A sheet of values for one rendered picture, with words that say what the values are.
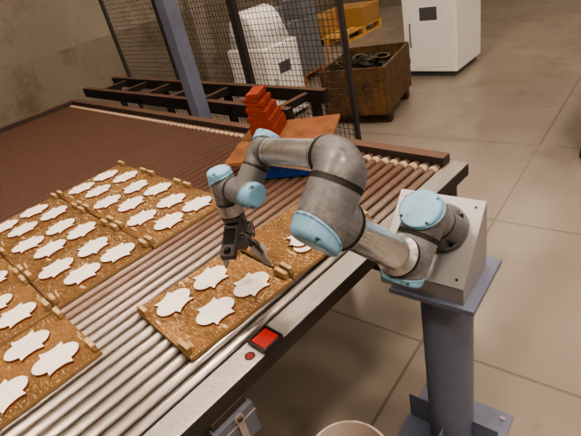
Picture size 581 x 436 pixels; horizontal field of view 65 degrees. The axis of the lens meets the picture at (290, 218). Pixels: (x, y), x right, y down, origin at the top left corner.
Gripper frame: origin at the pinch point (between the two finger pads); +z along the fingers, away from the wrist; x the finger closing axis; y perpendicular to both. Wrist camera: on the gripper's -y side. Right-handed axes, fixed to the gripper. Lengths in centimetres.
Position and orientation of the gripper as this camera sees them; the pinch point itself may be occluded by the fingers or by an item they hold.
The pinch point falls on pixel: (247, 268)
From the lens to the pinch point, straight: 150.0
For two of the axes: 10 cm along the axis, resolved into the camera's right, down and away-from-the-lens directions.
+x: -9.6, 0.9, 2.5
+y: 1.6, -5.5, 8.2
